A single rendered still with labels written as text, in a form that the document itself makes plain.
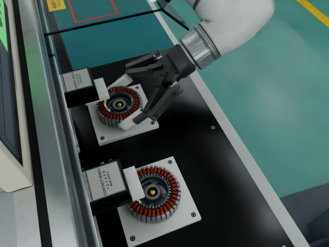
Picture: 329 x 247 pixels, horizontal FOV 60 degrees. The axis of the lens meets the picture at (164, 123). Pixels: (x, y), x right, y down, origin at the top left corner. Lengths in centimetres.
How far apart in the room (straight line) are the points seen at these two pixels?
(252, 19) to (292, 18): 200
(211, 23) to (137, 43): 38
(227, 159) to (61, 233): 49
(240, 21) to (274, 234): 43
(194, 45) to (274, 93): 135
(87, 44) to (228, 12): 51
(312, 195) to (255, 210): 98
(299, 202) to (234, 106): 65
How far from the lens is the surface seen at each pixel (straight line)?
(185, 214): 59
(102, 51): 96
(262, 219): 63
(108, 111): 69
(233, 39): 64
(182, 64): 64
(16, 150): 26
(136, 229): 59
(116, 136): 69
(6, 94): 29
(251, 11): 65
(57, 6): 57
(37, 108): 32
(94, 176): 48
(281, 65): 216
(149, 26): 104
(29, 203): 27
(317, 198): 161
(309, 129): 184
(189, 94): 78
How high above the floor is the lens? 134
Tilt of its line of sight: 54 degrees down
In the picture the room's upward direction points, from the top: straight up
